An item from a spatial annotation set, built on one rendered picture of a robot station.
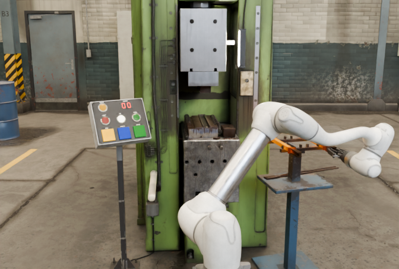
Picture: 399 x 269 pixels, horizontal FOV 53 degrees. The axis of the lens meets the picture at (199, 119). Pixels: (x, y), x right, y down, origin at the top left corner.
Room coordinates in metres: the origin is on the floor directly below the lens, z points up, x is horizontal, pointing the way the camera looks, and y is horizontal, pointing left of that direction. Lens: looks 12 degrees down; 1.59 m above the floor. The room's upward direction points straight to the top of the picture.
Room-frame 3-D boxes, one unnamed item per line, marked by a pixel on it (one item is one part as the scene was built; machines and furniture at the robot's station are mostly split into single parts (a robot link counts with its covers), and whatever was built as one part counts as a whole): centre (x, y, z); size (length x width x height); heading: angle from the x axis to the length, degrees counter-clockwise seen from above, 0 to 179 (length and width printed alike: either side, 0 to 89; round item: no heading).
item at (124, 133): (2.38, 0.46, 1.01); 0.07 x 0.05 x 0.07; 120
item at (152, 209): (2.70, 0.34, 0.36); 0.09 x 0.07 x 0.12; 95
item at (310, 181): (2.48, -0.62, 0.66); 0.40 x 0.30 x 0.02; 105
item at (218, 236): (1.52, -0.09, 0.77); 0.18 x 0.16 x 0.22; 29
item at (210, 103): (3.15, -0.03, 1.37); 0.41 x 0.10 x 0.91; 95
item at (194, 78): (2.82, -0.01, 1.32); 0.42 x 0.20 x 0.10; 5
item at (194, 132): (2.82, -0.01, 0.96); 0.42 x 0.20 x 0.09; 5
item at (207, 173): (2.84, -0.06, 0.69); 0.56 x 0.38 x 0.45; 5
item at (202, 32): (2.83, -0.05, 1.56); 0.42 x 0.39 x 0.40; 5
